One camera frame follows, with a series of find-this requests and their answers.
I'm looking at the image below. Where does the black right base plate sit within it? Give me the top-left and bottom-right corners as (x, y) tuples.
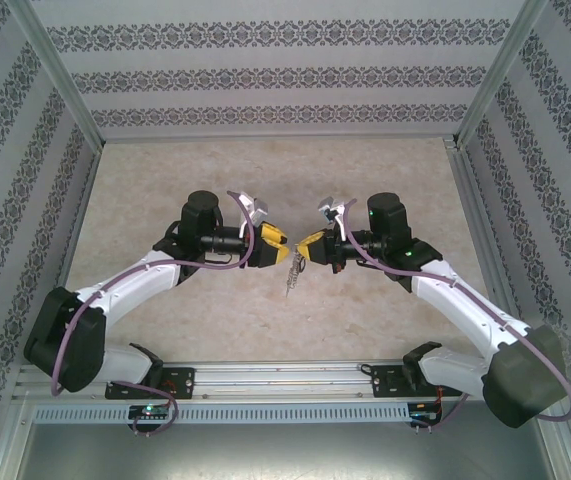
(370, 364), (459, 400)

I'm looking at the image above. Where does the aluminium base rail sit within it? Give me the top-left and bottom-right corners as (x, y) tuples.
(14, 363), (476, 401)

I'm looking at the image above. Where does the slotted grey cable duct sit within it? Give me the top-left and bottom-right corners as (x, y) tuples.
(32, 403), (411, 424)

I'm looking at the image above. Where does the aluminium table edge rail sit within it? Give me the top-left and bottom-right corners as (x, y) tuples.
(443, 138), (522, 321)

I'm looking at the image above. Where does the left circuit board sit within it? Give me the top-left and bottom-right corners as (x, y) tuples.
(129, 404), (170, 420)

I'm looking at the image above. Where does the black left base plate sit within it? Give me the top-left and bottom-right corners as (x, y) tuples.
(104, 367), (197, 400)

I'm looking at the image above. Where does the right circuit board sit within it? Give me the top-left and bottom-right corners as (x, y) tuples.
(409, 401), (442, 425)

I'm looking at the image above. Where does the grey metal sheet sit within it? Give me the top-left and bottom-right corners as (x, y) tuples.
(12, 422), (559, 480)

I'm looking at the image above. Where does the aluminium rear frame bar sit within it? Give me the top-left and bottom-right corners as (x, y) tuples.
(99, 130), (461, 144)

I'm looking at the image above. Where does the aluminium frame post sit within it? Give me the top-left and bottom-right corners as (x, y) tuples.
(4, 0), (106, 146)
(454, 0), (551, 149)

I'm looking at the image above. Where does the silver keyring with chain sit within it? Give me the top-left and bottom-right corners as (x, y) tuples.
(283, 251), (306, 300)

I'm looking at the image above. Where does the circuit board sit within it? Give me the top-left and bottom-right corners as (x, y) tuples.
(129, 404), (170, 420)
(409, 401), (442, 425)

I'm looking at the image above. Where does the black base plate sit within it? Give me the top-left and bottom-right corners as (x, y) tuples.
(370, 364), (459, 400)
(104, 367), (197, 400)

